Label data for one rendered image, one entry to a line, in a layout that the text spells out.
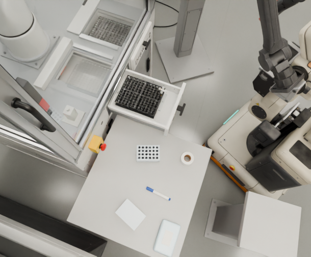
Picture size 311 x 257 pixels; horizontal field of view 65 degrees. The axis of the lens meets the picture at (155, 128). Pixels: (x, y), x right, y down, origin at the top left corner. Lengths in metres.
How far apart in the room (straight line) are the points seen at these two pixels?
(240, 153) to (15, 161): 1.85
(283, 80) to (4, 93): 0.98
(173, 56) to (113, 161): 1.47
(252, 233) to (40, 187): 1.63
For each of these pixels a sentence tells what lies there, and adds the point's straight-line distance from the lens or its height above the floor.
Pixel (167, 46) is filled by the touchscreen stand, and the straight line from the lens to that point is 2.60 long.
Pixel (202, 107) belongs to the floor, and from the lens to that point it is 2.34.
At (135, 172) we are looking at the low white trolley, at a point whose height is 0.76.
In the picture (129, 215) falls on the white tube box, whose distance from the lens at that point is 1.27.
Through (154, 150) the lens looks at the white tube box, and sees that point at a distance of 1.32.
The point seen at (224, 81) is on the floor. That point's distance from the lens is 2.52.
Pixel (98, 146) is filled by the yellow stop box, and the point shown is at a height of 0.90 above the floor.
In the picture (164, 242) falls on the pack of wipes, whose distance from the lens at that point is 1.28.
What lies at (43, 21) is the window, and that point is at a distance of 0.72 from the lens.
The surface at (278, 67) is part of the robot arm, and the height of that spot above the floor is 1.25.
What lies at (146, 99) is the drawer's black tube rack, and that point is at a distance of 1.31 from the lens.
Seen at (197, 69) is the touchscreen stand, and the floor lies 0.03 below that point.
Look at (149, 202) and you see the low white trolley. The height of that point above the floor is 0.76.
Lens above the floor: 2.08
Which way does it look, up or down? 70 degrees down
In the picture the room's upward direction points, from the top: 5 degrees clockwise
